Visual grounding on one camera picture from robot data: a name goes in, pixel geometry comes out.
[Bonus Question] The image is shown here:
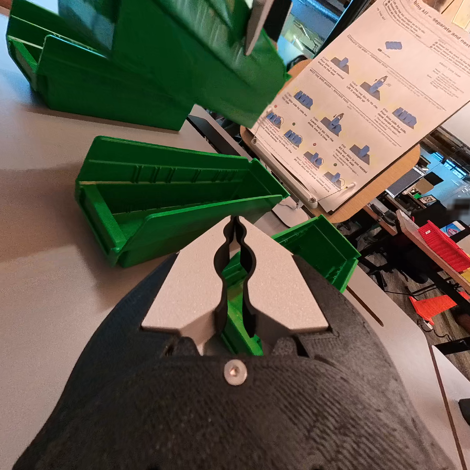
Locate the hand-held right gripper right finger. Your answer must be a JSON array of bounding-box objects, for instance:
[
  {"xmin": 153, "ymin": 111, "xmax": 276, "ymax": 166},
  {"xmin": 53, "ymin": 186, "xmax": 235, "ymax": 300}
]
[{"xmin": 236, "ymin": 216, "xmax": 330, "ymax": 348}]

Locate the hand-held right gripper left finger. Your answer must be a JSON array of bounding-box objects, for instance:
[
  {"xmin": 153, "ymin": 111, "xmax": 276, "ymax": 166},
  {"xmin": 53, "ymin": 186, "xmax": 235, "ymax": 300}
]
[{"xmin": 141, "ymin": 216, "xmax": 235, "ymax": 356}]

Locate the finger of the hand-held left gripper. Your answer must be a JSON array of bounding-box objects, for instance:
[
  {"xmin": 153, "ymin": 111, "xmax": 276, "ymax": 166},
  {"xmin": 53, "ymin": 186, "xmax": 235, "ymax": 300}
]
[{"xmin": 243, "ymin": 0, "xmax": 275, "ymax": 56}]

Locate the wood-edged background desk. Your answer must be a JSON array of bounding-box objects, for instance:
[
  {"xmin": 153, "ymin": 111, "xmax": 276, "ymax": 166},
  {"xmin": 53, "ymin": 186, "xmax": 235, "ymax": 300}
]
[{"xmin": 395, "ymin": 209, "xmax": 470, "ymax": 294}]

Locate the printed instruction sheet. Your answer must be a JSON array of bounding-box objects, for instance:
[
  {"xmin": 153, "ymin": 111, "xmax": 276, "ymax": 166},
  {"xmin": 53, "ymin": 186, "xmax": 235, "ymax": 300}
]
[{"xmin": 251, "ymin": 0, "xmax": 470, "ymax": 213}]

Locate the orange traffic cone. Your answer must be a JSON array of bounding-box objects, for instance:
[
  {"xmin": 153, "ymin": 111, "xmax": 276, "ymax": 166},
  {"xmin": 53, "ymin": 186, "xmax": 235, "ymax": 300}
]
[{"xmin": 409, "ymin": 294, "xmax": 459, "ymax": 324}]

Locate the red plastic basket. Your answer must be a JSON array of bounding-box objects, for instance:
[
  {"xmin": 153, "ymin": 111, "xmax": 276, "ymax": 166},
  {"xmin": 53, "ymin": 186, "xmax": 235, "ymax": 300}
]
[{"xmin": 418, "ymin": 220, "xmax": 470, "ymax": 273}]

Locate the blue white labelled tub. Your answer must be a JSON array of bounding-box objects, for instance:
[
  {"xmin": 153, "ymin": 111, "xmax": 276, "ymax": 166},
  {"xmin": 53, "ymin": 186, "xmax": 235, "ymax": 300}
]
[{"xmin": 440, "ymin": 221, "xmax": 467, "ymax": 238}]

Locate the wire page holder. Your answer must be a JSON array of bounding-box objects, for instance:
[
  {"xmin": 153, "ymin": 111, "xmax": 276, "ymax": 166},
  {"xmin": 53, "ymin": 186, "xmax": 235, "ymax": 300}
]
[
  {"xmin": 251, "ymin": 119, "xmax": 283, "ymax": 144},
  {"xmin": 310, "ymin": 182, "xmax": 357, "ymax": 203}
]

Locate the pale desk with cable slot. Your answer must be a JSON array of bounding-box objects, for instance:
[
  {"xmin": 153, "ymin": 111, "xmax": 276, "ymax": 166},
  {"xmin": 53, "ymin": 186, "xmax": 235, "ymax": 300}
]
[{"xmin": 0, "ymin": 11, "xmax": 465, "ymax": 470}]

